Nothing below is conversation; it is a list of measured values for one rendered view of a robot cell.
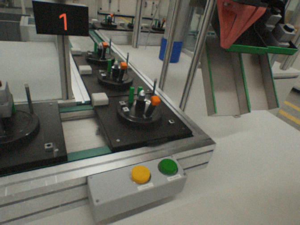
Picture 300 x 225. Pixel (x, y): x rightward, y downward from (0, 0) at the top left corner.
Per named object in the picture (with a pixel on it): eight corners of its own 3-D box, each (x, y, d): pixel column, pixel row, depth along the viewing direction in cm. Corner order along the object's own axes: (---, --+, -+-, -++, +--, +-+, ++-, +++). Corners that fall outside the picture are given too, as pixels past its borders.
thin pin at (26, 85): (33, 114, 50) (27, 83, 46) (30, 114, 50) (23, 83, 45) (33, 112, 51) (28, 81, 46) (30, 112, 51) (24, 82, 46)
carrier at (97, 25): (126, 32, 169) (127, 16, 162) (97, 30, 158) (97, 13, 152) (117, 26, 186) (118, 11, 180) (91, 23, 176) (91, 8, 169)
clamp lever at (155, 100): (152, 118, 56) (161, 101, 50) (145, 118, 55) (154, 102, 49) (147, 107, 58) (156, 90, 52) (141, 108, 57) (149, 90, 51)
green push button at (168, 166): (178, 174, 46) (181, 168, 45) (164, 179, 44) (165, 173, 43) (170, 162, 49) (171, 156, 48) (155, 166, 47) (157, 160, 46)
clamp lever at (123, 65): (123, 81, 74) (127, 65, 68) (118, 81, 73) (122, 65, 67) (120, 74, 76) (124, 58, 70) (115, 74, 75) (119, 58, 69)
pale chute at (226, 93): (240, 115, 67) (251, 112, 63) (207, 116, 63) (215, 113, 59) (228, 39, 73) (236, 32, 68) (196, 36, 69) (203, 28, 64)
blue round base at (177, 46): (182, 63, 150) (187, 42, 142) (164, 63, 143) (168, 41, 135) (172, 56, 161) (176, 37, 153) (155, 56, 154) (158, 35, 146)
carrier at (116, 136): (190, 137, 59) (203, 100, 52) (111, 153, 48) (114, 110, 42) (154, 97, 77) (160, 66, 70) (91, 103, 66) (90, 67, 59)
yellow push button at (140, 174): (152, 182, 43) (153, 177, 42) (134, 188, 41) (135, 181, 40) (144, 168, 46) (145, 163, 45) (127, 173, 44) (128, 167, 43)
